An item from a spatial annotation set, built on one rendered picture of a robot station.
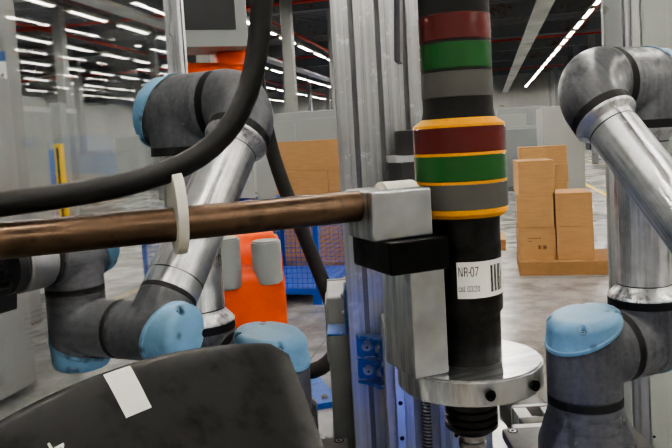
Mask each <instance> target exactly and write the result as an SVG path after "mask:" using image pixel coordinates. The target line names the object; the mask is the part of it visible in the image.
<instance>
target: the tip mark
mask: <svg viewBox="0 0 672 448"><path fill-rule="evenodd" d="M103 376H104V377H105V379H106V381H107V382H108V384H109V386H110V388H111V390H112V392H113V394H114V396H115V397H116V399H117V401H118V403H119V405H120V407H121V409H122V411H123V413H124V415H125V417H126V418H127V417H130V416H132V415H134V414H137V413H139V412H142V411H144V410H146V409H149V408H151V405H150V403H149V401H148V399H147V397H146V395H145V393H144V391H143V389H142V387H141V385H140V383H139V381H138V379H137V377H136V375H135V374H134V372H133V370H132V368H131V366H127V367H124V368H121V369H118V370H115V371H112V372H110V373H107V374H104V375H103Z"/></svg>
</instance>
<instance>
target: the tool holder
mask: <svg viewBox="0 0 672 448"><path fill-rule="evenodd" d="M373 188H374V187H367V188H356V189H347V190H345V192H348V191H359V190H360V193H361V196H362V198H363V202H364V215H363V218H362V220H361V221H360V222H351V223H346V224H347V234H348V235H349V236H353V251H354V263H355V264H356V265H359V266H362V267H365V268H368V269H372V270H375V271H378V272H381V273H382V287H383V306H384V325H385V343H386V360H387V362H388V363H390V364H391V365H393V366H395V367H397V372H398V383H399V386H400V387H401V388H402V389H403V390H404V391H405V392H406V393H408V394H409V395H411V396H413V397H415V398H417V399H420V400H422V401H426V402H430V403H434V404H439V405H445V406H453V407H492V406H500V405H506V404H511V403H515V402H519V401H522V400H525V399H527V398H530V397H531V396H533V395H535V394H536V393H537V392H538V391H539V390H541V389H542V387H543V385H544V364H543V358H542V356H541V355H540V354H539V353H537V351H535V350H533V349H532V348H530V347H528V346H525V345H522V344H519V343H515V342H511V341H506V340H502V360H501V361H500V362H498V363H496V364H493V365H490V366H485V367H476V368H462V367H453V366H448V345H447V324H446V302H445V281H444V269H447V268H449V266H450V262H449V240H448V237H447V236H444V235H439V234H434V233H433V231H432V210H431V190H430V188H429V187H422V186H418V187H407V188H396V189H373Z"/></svg>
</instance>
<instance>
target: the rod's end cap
mask: <svg viewBox="0 0 672 448"><path fill-rule="evenodd" d="M418 186H419V185H418V184H417V183H416V182H415V181H414V180H411V179H410V180H398V181H386V182H378V183H377V184H376V185H375V186H374V188H373V189H396V188H407V187H418Z"/></svg>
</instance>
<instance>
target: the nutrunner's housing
mask: <svg viewBox="0 0 672 448"><path fill-rule="evenodd" d="M500 216H501V215H500ZM500 216H495V217H488V218H479V219H462V220H438V219H432V231H433V233H434V234H439V235H444V236H447V237H448V240H449V262H450V266H449V268H447V269H444V281H445V302H446V324H447V345H448V366H453V367H462V368H476V367H485V366H490V365H493V364H496V363H498V362H500V361H501V360H502V337H501V312H500V311H501V310H502V309H503V278H502V256H501V232H500ZM497 411H498V406H492V407H453V406H445V425H446V427H447V428H448V429H449V430H450V431H452V432H454V433H455V434H457V435H459V436H462V437H468V438H478V437H483V436H486V435H488V434H490V433H491V432H493V431H495V430H496V429H497V428H498V412H497Z"/></svg>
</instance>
